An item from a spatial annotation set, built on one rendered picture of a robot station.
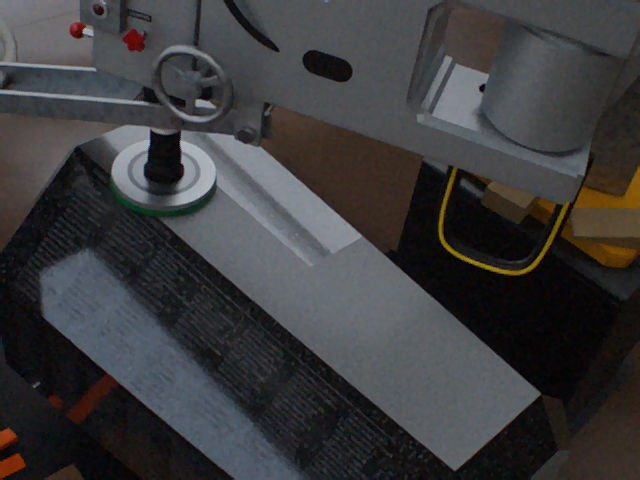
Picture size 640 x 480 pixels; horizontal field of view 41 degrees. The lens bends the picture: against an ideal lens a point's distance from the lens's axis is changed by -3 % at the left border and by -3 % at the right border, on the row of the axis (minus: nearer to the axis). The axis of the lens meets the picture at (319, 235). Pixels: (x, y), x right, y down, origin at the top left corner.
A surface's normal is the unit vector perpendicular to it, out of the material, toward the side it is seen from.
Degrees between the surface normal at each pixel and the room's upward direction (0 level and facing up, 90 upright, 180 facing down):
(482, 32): 0
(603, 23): 90
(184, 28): 90
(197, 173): 0
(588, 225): 11
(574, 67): 90
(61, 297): 45
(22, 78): 90
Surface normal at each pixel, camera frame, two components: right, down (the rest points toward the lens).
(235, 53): -0.34, 0.62
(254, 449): -0.38, -0.20
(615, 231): -0.05, -0.73
